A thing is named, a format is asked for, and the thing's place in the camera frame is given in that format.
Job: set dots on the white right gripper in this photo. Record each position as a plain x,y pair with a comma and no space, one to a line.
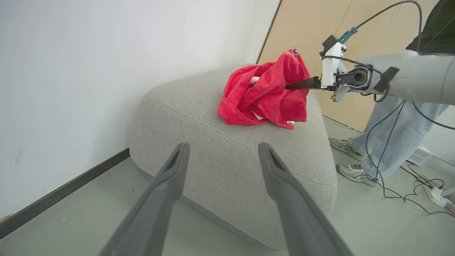
332,69

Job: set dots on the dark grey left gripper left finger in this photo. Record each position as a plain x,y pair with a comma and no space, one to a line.
153,213

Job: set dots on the dark grey wall baseboard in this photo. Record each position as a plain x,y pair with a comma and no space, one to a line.
64,188

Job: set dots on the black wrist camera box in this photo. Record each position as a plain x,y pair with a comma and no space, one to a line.
328,44

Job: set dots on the red basketball jersey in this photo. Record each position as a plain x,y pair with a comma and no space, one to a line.
266,92

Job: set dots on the light blue jeans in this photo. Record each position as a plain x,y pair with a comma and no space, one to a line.
398,135

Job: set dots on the grey white sneaker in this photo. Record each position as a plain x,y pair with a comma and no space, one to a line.
344,147
355,173

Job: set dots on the white power strip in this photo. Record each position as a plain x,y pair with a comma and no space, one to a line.
436,195

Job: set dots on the white vented box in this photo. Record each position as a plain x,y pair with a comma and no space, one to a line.
420,155

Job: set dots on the grey fabric ottoman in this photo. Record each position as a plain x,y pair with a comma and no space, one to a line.
227,160

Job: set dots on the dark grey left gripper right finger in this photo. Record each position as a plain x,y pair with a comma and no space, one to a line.
298,213

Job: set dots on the dark shirt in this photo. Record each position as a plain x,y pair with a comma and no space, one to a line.
435,28

